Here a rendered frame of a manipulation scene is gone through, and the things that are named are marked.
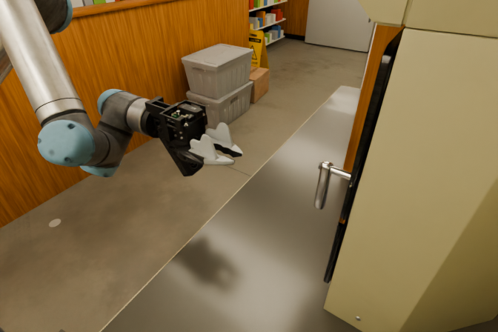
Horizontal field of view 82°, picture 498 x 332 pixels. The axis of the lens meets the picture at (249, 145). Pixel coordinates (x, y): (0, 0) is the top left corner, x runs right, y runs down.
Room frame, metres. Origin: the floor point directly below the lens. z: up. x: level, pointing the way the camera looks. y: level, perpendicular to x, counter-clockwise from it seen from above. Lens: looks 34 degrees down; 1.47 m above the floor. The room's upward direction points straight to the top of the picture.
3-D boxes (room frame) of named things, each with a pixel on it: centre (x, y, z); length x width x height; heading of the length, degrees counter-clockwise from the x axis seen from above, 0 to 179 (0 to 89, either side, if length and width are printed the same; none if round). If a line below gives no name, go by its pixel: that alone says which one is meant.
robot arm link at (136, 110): (0.55, 0.21, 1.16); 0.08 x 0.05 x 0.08; 147
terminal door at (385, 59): (0.40, -0.21, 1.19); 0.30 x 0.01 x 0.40; 147
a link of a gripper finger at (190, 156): (0.45, 0.11, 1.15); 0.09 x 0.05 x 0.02; 52
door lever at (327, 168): (0.32, -0.13, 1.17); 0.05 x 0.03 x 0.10; 57
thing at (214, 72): (2.69, 0.28, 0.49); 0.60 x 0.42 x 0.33; 147
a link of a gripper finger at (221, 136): (0.46, 0.05, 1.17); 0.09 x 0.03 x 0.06; 62
